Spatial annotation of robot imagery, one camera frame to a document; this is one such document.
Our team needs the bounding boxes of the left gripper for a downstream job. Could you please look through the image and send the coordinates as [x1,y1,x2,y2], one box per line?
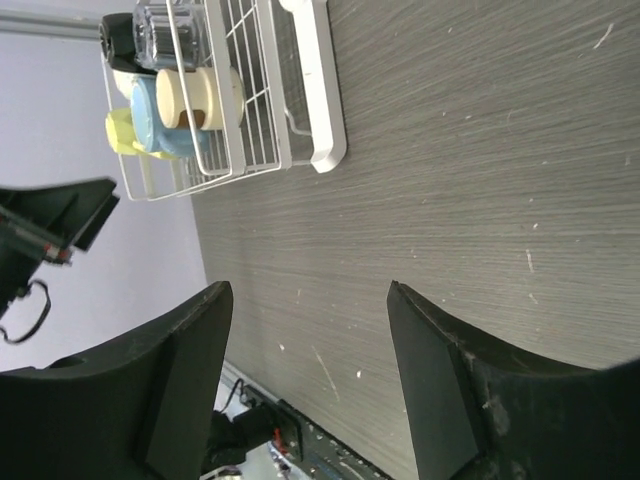
[1,177,120,313]

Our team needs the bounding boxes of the blue mug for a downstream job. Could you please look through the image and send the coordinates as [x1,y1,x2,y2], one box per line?
[130,74,214,159]

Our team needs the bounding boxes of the black mug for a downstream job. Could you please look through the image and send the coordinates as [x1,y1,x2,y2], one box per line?
[99,12,143,73]

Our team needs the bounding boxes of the clear plastic cup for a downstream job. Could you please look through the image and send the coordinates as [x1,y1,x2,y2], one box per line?
[132,3,206,71]

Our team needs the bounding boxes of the white speckled mug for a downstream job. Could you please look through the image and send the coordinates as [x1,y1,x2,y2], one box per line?
[112,70,144,101]

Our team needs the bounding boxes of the yellow mug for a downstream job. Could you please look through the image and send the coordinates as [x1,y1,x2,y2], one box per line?
[105,108,176,160]

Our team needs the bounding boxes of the white wire dish rack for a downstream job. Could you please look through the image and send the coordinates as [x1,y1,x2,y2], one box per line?
[99,1,347,201]

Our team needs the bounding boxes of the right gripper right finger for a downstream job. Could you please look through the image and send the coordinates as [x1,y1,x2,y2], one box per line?
[387,282,639,479]

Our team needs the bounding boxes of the steel cup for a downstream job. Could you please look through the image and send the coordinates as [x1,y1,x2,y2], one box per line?
[156,67,246,131]

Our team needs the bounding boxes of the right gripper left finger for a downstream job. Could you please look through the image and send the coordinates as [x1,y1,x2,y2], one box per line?
[1,281,234,479]

